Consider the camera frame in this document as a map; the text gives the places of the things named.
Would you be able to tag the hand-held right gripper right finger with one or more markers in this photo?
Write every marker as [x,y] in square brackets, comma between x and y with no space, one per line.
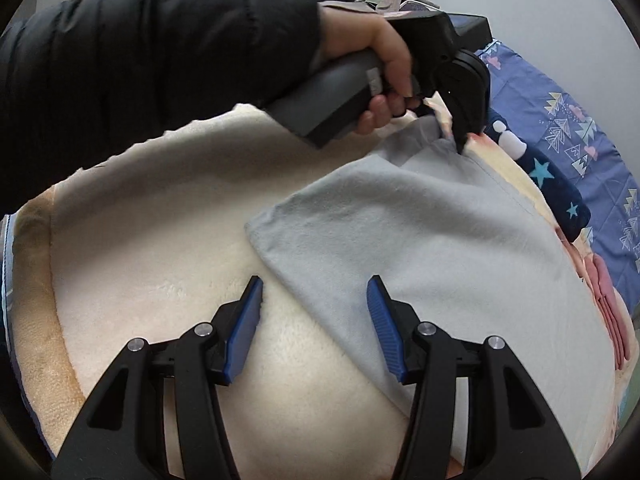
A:
[385,330]

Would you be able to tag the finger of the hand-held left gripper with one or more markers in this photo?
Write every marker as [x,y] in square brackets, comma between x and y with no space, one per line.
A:
[467,105]

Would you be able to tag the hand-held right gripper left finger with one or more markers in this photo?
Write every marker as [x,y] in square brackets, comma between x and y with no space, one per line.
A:
[245,325]

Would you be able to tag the light grey t-shirt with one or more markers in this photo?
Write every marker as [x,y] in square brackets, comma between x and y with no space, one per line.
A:
[425,260]

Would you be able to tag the person's left forearm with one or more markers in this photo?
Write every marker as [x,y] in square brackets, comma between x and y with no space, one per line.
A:
[125,60]

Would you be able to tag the folded pink clothes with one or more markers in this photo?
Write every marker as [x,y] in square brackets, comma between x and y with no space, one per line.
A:
[607,305]

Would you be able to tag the person's left hand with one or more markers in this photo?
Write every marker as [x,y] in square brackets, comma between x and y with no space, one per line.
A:
[360,30]

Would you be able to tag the blue tree-print bed cover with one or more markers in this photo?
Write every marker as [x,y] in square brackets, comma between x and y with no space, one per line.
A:
[565,120]

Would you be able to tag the navy star-print garment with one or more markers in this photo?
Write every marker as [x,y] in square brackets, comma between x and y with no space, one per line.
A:
[550,180]

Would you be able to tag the peach plush blanket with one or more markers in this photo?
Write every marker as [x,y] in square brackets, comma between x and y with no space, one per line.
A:
[150,260]

